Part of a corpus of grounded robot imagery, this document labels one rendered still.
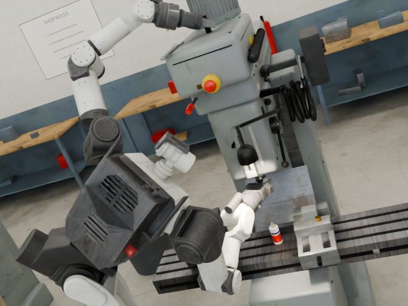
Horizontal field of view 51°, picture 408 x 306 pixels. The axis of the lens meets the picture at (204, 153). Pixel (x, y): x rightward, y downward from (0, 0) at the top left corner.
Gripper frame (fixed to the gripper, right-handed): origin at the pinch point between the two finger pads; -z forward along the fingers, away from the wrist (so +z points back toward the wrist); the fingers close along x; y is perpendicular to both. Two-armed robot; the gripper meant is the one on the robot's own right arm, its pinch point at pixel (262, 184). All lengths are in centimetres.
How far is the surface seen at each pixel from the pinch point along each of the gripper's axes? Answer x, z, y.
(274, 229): 1.0, 1.3, 22.1
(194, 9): 12, -13, -74
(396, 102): 32, -369, 118
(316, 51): -24, -31, -43
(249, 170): -4.7, 12.3, -13.9
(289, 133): 1.7, -38.6, -4.9
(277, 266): -1.3, 11.3, 33.9
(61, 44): 435, -278, -73
